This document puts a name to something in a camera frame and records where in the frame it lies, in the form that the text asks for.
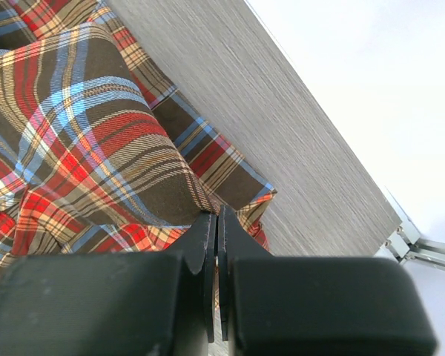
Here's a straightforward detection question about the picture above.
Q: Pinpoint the aluminium frame rail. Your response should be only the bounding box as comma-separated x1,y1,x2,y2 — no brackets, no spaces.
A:
375,186,445,271

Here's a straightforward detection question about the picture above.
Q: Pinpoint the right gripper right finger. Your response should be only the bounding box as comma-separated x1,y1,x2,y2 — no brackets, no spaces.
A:
217,207,438,355

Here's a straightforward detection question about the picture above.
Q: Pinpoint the plaid flannel shirt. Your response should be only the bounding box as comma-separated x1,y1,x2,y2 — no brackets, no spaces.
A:
0,1,275,279

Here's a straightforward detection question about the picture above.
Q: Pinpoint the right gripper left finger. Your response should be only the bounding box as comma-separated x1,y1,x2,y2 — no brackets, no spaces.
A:
0,213,217,355

